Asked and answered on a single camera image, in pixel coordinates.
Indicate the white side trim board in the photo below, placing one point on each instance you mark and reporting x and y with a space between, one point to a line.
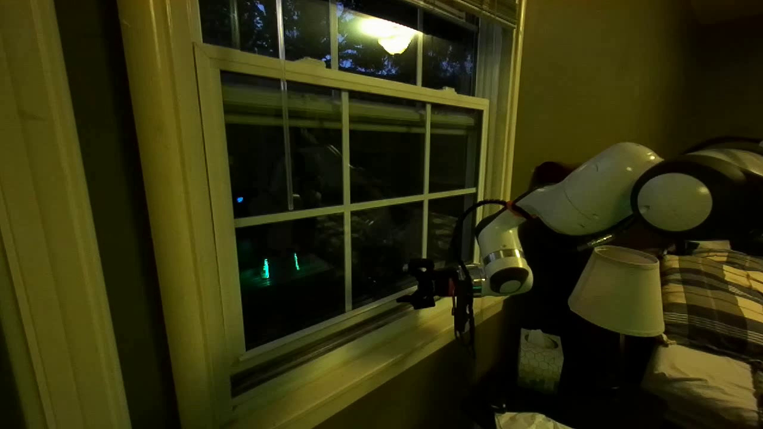
50 277

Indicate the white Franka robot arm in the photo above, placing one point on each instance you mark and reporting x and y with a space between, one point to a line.
598 195

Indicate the white window sash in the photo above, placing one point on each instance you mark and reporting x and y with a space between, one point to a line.
348 207
334 33

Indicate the white window frame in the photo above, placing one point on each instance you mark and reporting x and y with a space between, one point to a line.
159 239

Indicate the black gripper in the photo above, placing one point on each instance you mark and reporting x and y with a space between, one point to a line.
444 284

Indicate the white window blinds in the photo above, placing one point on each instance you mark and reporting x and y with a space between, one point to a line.
479 9

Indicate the pale patterned basket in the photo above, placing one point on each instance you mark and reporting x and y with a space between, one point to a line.
532 421

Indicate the white pillow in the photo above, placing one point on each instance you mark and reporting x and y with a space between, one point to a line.
700 384

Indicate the plaid bed blanket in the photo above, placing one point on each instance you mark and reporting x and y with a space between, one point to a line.
716 301

